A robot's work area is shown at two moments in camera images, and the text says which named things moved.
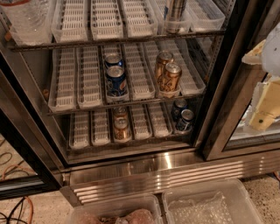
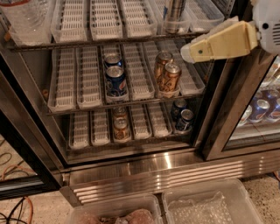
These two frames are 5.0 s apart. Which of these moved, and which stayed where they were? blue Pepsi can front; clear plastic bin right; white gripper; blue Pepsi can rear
Moved: white gripper
Stayed: blue Pepsi can front; clear plastic bin right; blue Pepsi can rear
